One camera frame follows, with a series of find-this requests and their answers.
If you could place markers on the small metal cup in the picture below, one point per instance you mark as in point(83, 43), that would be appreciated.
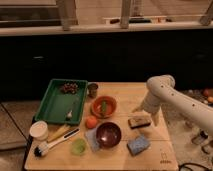
point(92, 90)

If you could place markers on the blue sponge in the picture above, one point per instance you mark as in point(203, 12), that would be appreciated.
point(138, 145)

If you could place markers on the garlic bulb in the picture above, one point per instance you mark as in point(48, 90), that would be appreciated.
point(69, 115)

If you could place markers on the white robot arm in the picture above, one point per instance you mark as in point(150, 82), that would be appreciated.
point(161, 88)

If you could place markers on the small green cup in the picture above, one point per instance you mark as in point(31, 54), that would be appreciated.
point(78, 146)

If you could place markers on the white round container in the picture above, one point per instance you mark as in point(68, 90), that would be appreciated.
point(39, 130)

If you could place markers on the dark grapes bunch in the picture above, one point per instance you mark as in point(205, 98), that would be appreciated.
point(69, 88)

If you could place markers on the green plastic tray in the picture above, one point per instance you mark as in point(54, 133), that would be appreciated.
point(55, 105)

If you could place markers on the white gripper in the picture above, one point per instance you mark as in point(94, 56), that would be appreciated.
point(151, 107)

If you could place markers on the orange fruit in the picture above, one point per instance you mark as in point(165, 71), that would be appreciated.
point(91, 122)

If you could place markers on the orange bowl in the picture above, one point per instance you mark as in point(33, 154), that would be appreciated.
point(96, 106)

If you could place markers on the green vegetable in bowl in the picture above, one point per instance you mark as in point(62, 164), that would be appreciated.
point(103, 108)

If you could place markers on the grey blue cloth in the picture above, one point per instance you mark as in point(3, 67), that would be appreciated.
point(91, 138)

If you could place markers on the dark red bowl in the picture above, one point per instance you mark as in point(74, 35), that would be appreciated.
point(108, 135)

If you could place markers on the yellow wooden utensil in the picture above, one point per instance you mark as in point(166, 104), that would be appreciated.
point(63, 129)

